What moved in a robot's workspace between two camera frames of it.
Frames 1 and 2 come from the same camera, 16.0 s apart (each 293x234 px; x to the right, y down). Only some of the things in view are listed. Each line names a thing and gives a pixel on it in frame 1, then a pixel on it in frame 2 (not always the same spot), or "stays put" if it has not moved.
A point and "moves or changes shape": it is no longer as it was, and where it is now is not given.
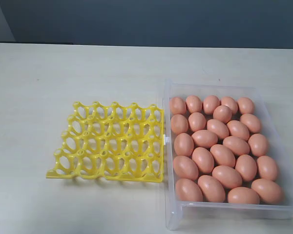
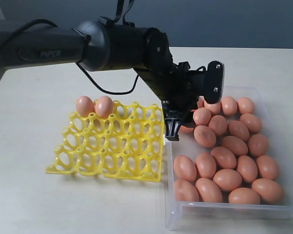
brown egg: x=177 y=106 moves or changes shape
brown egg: x=184 y=168 stays put
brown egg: x=239 y=146 stays put
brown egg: x=222 y=113 to x=218 y=124
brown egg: x=237 y=128 stays put
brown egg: x=197 y=121 moves or changes shape
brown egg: x=230 y=103 stays put
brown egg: x=267 y=167 stays put
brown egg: x=246 y=166 stays put
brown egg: x=245 y=105 stays put
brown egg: x=183 y=144 to x=184 y=131
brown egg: x=223 y=155 stays put
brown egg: x=179 y=124 moves or changes shape
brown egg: x=243 y=195 stays put
